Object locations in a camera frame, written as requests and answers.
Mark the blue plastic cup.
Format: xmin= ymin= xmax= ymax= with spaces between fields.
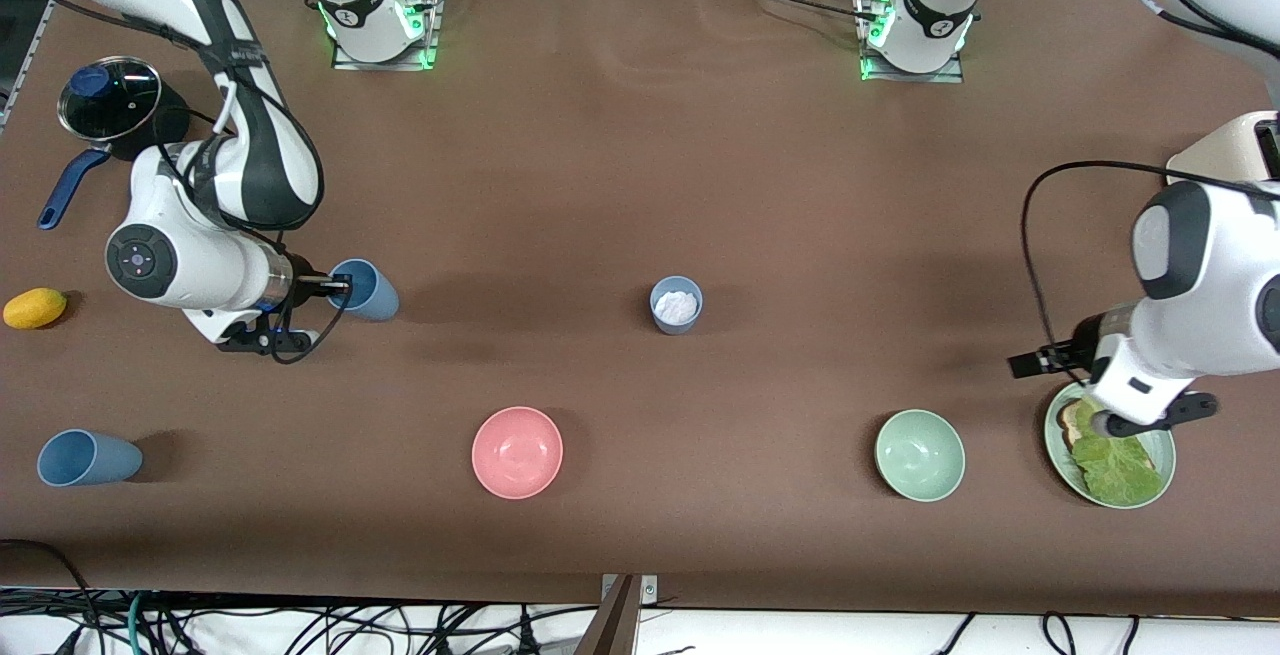
xmin=650 ymin=277 xmax=703 ymax=336
xmin=37 ymin=429 xmax=143 ymax=488
xmin=328 ymin=258 xmax=400 ymax=323

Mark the toasted bread slice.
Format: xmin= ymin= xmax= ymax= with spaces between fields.
xmin=1058 ymin=400 xmax=1101 ymax=451

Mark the green round plate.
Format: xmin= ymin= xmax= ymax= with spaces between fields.
xmin=1044 ymin=379 xmax=1177 ymax=510

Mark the green lettuce leaf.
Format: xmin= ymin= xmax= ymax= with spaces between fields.
xmin=1072 ymin=400 xmax=1166 ymax=506

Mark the green bowl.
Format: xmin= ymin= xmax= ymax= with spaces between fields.
xmin=875 ymin=409 xmax=967 ymax=503

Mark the white toaster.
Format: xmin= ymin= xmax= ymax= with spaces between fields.
xmin=1165 ymin=110 xmax=1280 ymax=188

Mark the pink bowl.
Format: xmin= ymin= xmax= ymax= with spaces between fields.
xmin=472 ymin=406 xmax=564 ymax=500

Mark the glass lid with blue knob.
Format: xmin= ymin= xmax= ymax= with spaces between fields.
xmin=57 ymin=56 xmax=163 ymax=144

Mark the yellow lemon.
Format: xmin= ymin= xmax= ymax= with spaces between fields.
xmin=2 ymin=287 xmax=69 ymax=331

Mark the brown table cover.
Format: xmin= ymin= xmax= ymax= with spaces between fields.
xmin=0 ymin=0 xmax=1280 ymax=621

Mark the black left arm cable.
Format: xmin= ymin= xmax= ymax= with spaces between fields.
xmin=1019 ymin=160 xmax=1280 ymax=386

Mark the black saucepan with blue handle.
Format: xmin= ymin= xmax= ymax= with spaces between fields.
xmin=37 ymin=83 xmax=193 ymax=232

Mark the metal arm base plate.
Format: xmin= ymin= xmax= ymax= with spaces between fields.
xmin=332 ymin=0 xmax=443 ymax=72
xmin=858 ymin=0 xmax=966 ymax=85

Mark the aluminium frame profile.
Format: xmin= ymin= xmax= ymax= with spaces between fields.
xmin=0 ymin=0 xmax=51 ymax=136

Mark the black floor cable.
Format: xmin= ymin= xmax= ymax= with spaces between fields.
xmin=0 ymin=539 xmax=96 ymax=655

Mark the metal table bracket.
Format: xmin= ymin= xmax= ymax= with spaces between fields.
xmin=600 ymin=573 xmax=659 ymax=608

